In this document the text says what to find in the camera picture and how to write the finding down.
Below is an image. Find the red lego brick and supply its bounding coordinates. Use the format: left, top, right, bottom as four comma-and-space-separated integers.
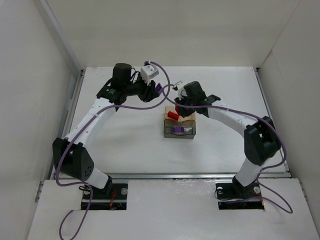
167, 111, 180, 122

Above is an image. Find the purple lego brick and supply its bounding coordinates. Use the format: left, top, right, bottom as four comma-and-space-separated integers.
171, 126, 185, 134
155, 83, 164, 95

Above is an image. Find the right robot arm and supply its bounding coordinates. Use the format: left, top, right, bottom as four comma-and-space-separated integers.
173, 81, 281, 199

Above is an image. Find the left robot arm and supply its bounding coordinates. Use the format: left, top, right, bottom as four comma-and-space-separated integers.
52, 62, 161, 195

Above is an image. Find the grey transparent container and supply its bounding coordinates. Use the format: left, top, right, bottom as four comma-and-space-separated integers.
163, 119, 196, 139

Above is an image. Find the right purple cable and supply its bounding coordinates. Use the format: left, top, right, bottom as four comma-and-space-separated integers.
162, 83, 294, 214

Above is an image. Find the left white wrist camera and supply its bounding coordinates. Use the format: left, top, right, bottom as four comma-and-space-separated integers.
140, 64, 159, 85

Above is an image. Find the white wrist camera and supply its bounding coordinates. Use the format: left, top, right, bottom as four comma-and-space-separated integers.
173, 80, 184, 91
140, 64, 159, 85

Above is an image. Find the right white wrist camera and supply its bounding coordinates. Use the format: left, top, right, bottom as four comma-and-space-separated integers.
173, 80, 184, 91

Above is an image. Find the aluminium left frame rail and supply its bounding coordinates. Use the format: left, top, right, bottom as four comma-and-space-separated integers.
34, 0, 86, 202

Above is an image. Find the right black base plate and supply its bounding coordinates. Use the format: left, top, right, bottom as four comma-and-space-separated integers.
214, 182, 265, 210

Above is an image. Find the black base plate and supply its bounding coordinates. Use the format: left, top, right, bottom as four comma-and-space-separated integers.
214, 182, 265, 210
78, 183, 128, 211

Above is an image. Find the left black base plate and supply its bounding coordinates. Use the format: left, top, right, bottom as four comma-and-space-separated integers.
78, 183, 128, 211

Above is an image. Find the aluminium front rail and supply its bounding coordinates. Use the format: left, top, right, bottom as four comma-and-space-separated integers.
59, 171, 292, 180

